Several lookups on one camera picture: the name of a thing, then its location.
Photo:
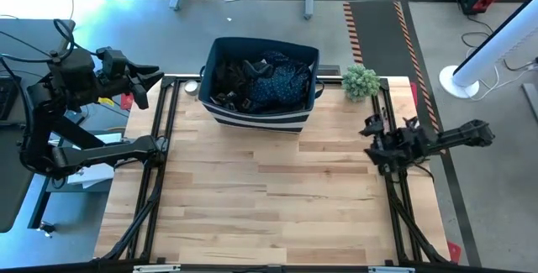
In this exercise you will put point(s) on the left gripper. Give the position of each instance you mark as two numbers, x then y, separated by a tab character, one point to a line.
114	65

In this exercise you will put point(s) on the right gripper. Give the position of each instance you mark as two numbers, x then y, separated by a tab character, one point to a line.
405	140

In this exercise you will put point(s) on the navy dotted garment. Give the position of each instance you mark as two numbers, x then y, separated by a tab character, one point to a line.
281	86

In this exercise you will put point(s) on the navy white striped fabric basket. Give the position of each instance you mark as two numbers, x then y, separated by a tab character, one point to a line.
256	122

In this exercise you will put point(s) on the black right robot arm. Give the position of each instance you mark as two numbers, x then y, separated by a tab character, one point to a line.
462	132

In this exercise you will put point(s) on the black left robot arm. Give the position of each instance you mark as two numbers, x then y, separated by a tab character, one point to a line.
105	153

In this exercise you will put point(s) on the small red card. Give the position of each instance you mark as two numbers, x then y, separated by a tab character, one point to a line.
127	101

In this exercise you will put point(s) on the small silver round tin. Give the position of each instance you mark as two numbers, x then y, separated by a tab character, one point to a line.
191	88

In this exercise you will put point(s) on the small green ball plant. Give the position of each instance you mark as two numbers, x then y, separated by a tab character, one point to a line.
360	82

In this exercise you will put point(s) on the white printed paper bag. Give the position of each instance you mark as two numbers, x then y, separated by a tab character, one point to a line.
92	176

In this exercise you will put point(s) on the black hazard-striped floor mat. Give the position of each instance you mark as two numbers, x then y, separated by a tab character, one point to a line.
378	33

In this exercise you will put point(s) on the red flat floor piece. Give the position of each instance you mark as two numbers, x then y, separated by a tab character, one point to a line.
454	252

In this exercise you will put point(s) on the black keyboard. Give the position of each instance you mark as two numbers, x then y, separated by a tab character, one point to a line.
8	96

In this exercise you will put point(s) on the white tower fan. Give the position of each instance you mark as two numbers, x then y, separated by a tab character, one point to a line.
492	50

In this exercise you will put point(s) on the grey floor bar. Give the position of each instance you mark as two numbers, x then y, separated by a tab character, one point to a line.
531	101

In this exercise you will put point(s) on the small black floor clamp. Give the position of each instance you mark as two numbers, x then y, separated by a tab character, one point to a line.
46	227

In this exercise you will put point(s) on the dark grey desk top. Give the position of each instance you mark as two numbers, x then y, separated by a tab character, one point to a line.
12	197

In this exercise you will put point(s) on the silver metal bracket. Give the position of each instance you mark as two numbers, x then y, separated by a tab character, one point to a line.
155	268
391	270

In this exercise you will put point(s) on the black aluminium table frame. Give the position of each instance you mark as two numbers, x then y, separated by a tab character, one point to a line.
210	269

